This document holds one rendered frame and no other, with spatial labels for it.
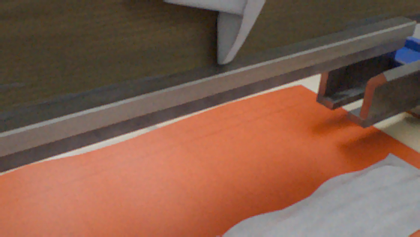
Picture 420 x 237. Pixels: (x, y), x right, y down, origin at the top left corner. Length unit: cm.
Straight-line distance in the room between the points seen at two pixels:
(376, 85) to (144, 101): 22
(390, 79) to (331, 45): 11
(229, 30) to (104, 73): 6
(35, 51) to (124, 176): 18
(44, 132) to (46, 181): 17
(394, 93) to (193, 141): 17
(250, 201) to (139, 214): 8
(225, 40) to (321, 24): 8
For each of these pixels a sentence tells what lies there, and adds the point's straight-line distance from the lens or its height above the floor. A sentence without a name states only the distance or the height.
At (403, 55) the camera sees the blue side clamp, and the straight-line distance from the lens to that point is 52.
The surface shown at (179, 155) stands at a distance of 39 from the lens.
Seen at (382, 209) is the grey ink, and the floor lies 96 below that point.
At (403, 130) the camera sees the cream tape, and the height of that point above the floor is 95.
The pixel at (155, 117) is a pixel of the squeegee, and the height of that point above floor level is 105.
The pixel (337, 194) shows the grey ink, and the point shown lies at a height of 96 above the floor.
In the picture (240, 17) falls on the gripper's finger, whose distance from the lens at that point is 23.
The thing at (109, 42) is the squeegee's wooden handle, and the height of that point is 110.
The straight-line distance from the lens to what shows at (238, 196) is 36.
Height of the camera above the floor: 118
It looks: 30 degrees down
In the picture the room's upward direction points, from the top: 4 degrees clockwise
